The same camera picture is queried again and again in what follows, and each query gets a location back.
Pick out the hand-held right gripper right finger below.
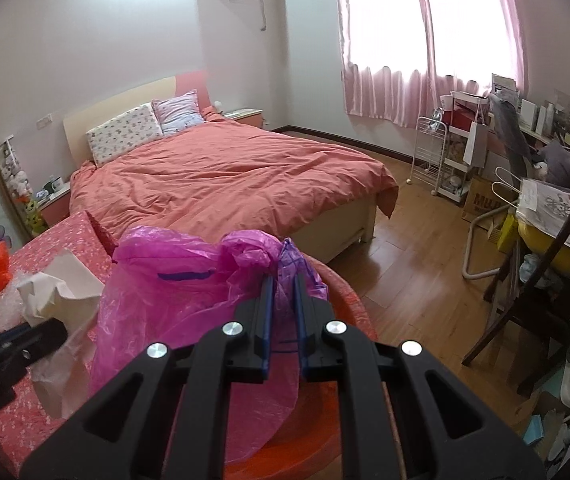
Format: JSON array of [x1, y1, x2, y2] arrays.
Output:
[[294, 276, 550, 480]]

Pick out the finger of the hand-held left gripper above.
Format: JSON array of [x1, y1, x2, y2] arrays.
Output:
[[0, 318, 70, 367]]

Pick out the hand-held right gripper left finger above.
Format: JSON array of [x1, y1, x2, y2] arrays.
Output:
[[19, 276, 274, 480]]

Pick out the clear plastic bag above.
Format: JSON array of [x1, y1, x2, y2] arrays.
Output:
[[30, 317, 102, 418]]

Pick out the white paper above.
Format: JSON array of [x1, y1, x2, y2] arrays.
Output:
[[15, 250, 106, 327]]

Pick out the orange plastic laundry basket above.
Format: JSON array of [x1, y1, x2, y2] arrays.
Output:
[[89, 225, 330, 463]]

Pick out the red floral table cloth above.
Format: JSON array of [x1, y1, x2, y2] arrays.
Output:
[[0, 210, 118, 480]]

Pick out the green plush toy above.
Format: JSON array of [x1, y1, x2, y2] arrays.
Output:
[[24, 199, 48, 234]]

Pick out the pink nightstand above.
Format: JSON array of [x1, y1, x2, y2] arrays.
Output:
[[35, 182, 73, 227]]

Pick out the bed with red duvet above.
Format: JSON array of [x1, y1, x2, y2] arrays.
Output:
[[69, 107, 400, 263]]

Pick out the white plush toys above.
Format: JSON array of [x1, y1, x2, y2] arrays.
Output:
[[6, 149, 34, 197]]

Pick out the cream nightstand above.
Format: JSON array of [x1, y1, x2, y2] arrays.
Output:
[[224, 107, 264, 129]]

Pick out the dark wooden chair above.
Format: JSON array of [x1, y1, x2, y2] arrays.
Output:
[[462, 117, 570, 397]]

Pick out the white trolley cart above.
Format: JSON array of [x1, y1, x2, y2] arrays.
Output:
[[439, 91, 492, 207]]

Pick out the cardboard box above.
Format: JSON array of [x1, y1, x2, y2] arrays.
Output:
[[462, 175, 512, 224]]

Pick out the white floral pillow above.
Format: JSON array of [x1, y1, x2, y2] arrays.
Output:
[[86, 103, 164, 167]]

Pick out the pink striped pillow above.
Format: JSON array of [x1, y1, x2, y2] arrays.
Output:
[[152, 90, 206, 136]]

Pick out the cream and pink headboard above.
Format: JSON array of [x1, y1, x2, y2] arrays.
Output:
[[63, 74, 212, 167]]

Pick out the pink sheer curtain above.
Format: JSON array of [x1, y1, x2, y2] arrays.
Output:
[[332, 0, 529, 129]]

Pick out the white paper bag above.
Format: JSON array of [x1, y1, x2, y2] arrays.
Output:
[[463, 121, 490, 167]]

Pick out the yellow plastic tub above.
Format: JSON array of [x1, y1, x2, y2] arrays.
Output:
[[516, 210, 570, 277]]

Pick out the printed newspaper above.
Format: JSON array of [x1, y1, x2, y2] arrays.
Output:
[[519, 177, 570, 257]]

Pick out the grey chair back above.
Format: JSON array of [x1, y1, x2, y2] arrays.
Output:
[[490, 97, 539, 182]]

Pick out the grey cloth bundle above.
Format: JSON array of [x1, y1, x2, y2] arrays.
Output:
[[535, 140, 570, 189]]

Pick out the air conditioner pipe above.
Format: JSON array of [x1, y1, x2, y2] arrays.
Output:
[[259, 0, 286, 32]]

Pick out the cream bed frame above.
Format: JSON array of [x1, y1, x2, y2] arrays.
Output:
[[285, 194, 378, 266]]

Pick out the white tube chair frame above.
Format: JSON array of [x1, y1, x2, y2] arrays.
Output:
[[462, 200, 522, 281]]

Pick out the white wire rack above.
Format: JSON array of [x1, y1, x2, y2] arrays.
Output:
[[411, 116, 448, 194]]

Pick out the white wire hangers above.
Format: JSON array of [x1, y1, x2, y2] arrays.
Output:
[[491, 166, 524, 207]]

